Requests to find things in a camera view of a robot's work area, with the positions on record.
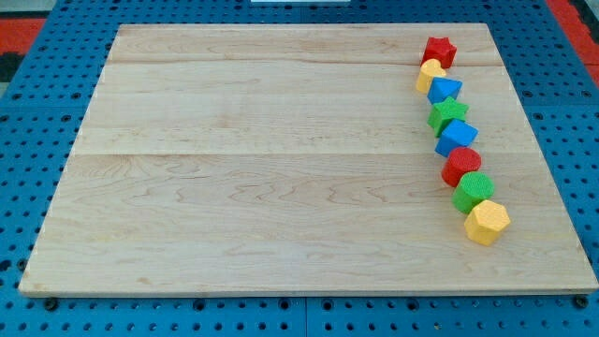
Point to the yellow hexagon block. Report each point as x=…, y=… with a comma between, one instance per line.
x=486, y=222

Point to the light wooden board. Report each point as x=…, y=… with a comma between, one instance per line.
x=247, y=160

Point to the green star block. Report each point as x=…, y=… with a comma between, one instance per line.
x=443, y=113

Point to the red cylinder block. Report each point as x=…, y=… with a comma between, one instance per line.
x=460, y=161

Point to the blue cube block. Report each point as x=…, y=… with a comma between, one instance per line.
x=456, y=134

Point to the blue triangle block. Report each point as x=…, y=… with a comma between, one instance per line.
x=442, y=88

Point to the yellow heart block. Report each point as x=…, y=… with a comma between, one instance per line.
x=429, y=70

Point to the green cylinder block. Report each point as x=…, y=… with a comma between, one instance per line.
x=473, y=188

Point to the red star block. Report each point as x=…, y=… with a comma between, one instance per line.
x=440, y=49

